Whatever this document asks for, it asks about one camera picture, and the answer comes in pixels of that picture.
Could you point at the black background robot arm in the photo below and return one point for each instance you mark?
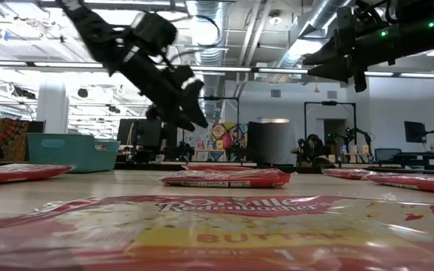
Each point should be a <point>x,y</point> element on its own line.
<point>300,147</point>
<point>350,131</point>

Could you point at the glowing strip lamp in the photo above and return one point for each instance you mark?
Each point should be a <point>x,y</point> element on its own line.
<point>273,120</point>

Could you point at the black desk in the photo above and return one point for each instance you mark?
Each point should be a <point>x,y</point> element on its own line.
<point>424,157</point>

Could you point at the orange patterned tapestry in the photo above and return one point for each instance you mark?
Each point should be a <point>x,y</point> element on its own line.
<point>10,139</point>

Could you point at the small tan box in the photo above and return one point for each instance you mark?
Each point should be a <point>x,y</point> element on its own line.
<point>352,149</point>
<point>365,149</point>

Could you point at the small blue box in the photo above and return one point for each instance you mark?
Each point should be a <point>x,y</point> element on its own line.
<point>210,145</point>

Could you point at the teal plastic basket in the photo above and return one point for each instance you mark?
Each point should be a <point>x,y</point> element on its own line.
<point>70,154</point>

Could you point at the small red box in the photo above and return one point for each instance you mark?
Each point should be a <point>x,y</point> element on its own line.
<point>200,145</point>

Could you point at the long light bar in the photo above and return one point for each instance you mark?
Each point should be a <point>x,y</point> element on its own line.
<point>239,69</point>

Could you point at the black metal frame stand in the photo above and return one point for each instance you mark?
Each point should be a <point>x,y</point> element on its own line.
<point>213,98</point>
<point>330,102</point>

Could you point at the silver smooth air duct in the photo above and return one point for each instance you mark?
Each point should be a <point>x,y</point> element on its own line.
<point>315,20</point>

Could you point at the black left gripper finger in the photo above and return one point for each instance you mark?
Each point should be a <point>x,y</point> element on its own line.
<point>175,120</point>
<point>196,111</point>

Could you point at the dark grey partition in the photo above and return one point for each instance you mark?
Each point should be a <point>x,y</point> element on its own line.
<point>271,145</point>

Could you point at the white round pillar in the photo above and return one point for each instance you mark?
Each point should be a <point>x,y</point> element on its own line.
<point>53,109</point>

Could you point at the silver ribbed air duct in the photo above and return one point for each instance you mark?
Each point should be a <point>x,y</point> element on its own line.
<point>209,45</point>

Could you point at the small yellow box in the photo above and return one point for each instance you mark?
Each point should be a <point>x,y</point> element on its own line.
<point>219,145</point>

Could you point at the round ceiling fixture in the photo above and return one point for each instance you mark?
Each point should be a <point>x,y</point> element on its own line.
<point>275,19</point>

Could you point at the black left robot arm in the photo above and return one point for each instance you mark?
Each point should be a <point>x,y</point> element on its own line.
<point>89,34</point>

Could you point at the black computer monitor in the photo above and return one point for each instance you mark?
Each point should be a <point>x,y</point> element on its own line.
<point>149,131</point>
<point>126,131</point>

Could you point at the black round ceiling lamp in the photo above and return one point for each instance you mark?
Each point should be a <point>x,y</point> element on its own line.
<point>82,92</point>

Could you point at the seated person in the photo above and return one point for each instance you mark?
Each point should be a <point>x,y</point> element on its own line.
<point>315,145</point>

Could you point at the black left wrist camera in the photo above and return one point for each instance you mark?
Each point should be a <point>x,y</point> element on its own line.
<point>183,81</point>

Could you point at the tall black speaker panel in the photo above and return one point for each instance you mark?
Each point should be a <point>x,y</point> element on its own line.
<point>170,145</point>

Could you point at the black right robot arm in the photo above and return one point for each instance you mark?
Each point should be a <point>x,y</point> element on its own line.
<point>416,34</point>

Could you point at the small wooden table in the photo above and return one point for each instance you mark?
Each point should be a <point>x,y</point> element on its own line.
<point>210,151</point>

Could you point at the grey office chair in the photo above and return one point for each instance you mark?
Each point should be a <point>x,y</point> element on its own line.
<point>386,154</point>

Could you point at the wall air vent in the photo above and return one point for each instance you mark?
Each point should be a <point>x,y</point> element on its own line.
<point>275,93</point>
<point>332,94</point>

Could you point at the colourful geometric mural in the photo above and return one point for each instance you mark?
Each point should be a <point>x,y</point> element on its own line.
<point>232,135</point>

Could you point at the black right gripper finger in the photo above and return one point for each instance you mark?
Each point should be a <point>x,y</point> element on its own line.
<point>328,52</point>
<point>334,69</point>

